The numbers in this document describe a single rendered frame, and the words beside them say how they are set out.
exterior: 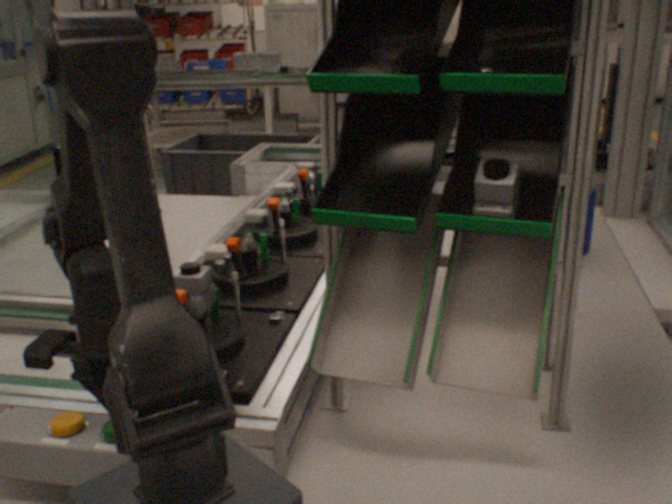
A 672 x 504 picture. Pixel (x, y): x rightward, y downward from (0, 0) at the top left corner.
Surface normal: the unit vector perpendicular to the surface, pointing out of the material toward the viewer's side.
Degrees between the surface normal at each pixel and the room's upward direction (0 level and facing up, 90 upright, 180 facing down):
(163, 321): 63
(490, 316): 45
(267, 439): 90
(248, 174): 90
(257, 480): 0
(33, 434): 0
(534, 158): 25
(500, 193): 115
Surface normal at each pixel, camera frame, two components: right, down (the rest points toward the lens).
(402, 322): -0.27, -0.43
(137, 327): 0.44, -0.16
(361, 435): -0.02, -0.94
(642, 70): -0.19, 0.35
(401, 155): -0.18, -0.71
